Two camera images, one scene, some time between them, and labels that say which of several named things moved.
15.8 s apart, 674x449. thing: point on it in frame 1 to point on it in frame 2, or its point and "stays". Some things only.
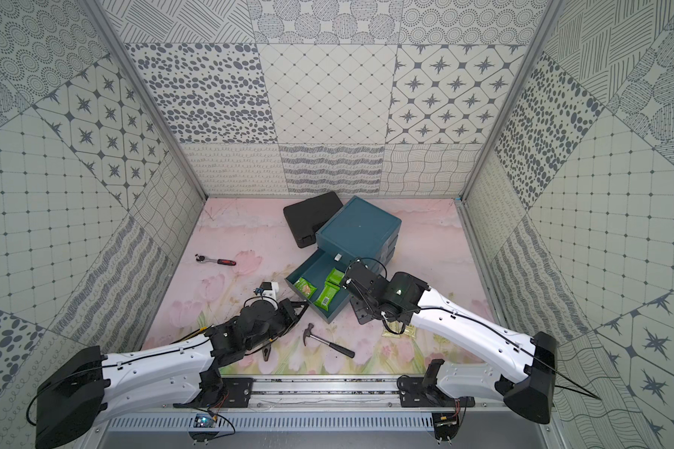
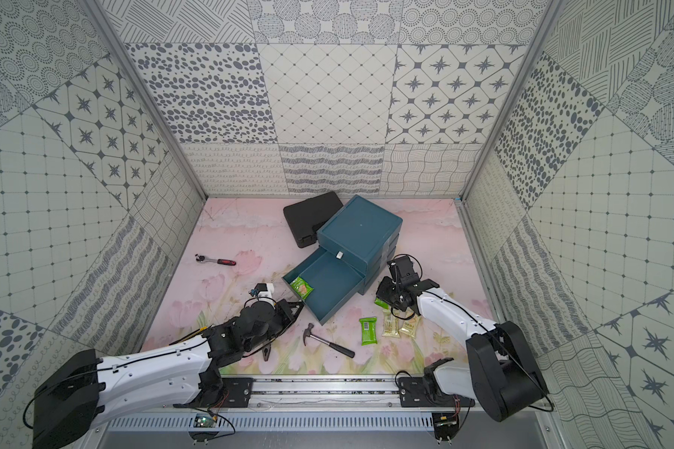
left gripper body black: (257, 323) stays
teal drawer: (315, 270) stays
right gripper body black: (365, 311) to (388, 292)
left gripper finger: (294, 318) stays
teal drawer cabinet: (359, 230) stays
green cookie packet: (328, 294) to (368, 330)
